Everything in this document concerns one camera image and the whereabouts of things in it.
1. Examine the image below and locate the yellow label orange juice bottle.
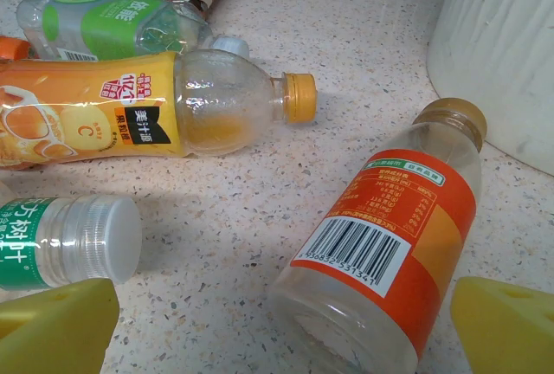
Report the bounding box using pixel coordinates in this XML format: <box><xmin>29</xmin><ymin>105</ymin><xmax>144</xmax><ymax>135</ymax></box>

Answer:
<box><xmin>0</xmin><ymin>49</ymin><xmax>319</xmax><ymax>171</ymax></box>

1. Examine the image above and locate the orange label NFC juice bottle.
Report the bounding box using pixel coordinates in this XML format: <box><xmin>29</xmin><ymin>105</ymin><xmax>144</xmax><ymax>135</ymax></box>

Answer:
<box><xmin>267</xmin><ymin>96</ymin><xmax>489</xmax><ymax>374</ymax></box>

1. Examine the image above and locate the white ribbed plastic bin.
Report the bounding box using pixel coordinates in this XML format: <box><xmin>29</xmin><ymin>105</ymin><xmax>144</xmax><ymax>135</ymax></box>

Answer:
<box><xmin>426</xmin><ymin>0</ymin><xmax>554</xmax><ymax>176</ymax></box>

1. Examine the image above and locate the crane label tea bottle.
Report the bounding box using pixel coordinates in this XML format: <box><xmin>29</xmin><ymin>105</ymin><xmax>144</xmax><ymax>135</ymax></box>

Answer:
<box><xmin>0</xmin><ymin>181</ymin><xmax>143</xmax><ymax>293</ymax></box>

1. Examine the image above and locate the lime green label clear bottle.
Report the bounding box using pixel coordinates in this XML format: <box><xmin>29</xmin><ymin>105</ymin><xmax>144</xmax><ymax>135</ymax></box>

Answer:
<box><xmin>16</xmin><ymin>0</ymin><xmax>252</xmax><ymax>63</ymax></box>

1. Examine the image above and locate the small orange cap bottle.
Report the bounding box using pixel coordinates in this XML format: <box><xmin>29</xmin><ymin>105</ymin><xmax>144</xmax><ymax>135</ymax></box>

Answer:
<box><xmin>0</xmin><ymin>35</ymin><xmax>32</xmax><ymax>62</ymax></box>

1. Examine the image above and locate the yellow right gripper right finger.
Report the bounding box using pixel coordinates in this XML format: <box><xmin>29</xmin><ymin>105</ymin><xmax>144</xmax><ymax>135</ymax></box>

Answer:
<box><xmin>449</xmin><ymin>276</ymin><xmax>554</xmax><ymax>374</ymax></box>

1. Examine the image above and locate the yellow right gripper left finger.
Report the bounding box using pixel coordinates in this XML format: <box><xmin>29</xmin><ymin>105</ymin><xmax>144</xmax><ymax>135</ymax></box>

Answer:
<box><xmin>0</xmin><ymin>277</ymin><xmax>120</xmax><ymax>374</ymax></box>

